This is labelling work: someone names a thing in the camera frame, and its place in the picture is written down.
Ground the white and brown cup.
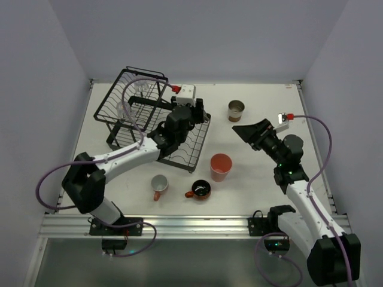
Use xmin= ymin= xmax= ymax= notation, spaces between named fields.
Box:
xmin=227 ymin=100 xmax=245 ymax=122

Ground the tall pink cup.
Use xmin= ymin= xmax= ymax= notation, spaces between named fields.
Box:
xmin=210 ymin=153 xmax=233 ymax=182

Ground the pink mug white inside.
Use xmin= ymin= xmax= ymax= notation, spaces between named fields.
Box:
xmin=151 ymin=175 xmax=169 ymax=201

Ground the red orange mug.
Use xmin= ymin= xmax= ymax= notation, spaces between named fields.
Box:
xmin=185 ymin=179 xmax=211 ymax=200

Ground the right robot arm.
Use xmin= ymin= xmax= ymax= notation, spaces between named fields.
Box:
xmin=232 ymin=119 xmax=361 ymax=286

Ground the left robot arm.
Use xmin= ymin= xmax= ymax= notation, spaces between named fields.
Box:
xmin=62 ymin=97 xmax=209 ymax=228

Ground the clear glass far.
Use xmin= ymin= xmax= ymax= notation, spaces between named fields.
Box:
xmin=133 ymin=80 xmax=150 ymax=93

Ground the clear glass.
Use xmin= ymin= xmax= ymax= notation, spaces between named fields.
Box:
xmin=133 ymin=80 xmax=150 ymax=93
xmin=116 ymin=101 xmax=135 ymax=120

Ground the clear glass near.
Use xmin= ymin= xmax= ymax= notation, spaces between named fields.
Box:
xmin=116 ymin=101 xmax=135 ymax=120

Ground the right control box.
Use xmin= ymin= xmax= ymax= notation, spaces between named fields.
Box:
xmin=264 ymin=239 xmax=290 ymax=255

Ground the control box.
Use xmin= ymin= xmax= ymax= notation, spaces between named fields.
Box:
xmin=264 ymin=239 xmax=290 ymax=255
xmin=101 ymin=239 xmax=127 ymax=254

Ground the left control box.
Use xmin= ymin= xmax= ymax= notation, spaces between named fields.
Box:
xmin=101 ymin=239 xmax=127 ymax=254

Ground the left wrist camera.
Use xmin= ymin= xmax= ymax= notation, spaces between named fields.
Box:
xmin=175 ymin=84 xmax=196 ymax=106

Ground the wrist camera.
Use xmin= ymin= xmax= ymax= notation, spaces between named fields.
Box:
xmin=274 ymin=112 xmax=294 ymax=133
xmin=175 ymin=84 xmax=196 ymax=106

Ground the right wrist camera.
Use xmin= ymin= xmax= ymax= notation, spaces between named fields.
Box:
xmin=274 ymin=112 xmax=294 ymax=133

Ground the black wire dish rack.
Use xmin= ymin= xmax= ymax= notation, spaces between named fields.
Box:
xmin=94 ymin=67 xmax=211 ymax=173

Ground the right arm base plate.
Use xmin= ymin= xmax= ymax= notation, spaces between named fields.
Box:
xmin=247 ymin=217 xmax=281 ymax=237

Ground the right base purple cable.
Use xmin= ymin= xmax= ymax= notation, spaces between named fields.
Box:
xmin=253 ymin=232 xmax=303 ymax=285

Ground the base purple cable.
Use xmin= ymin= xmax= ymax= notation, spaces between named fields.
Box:
xmin=253 ymin=232 xmax=303 ymax=285
xmin=104 ymin=221 xmax=158 ymax=258

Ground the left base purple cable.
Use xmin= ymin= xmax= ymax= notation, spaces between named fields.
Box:
xmin=104 ymin=221 xmax=158 ymax=258

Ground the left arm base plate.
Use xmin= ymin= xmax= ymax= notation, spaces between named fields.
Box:
xmin=89 ymin=217 xmax=143 ymax=236

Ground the aluminium mounting rail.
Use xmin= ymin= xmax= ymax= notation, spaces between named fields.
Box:
xmin=23 ymin=213 xmax=354 ymax=287

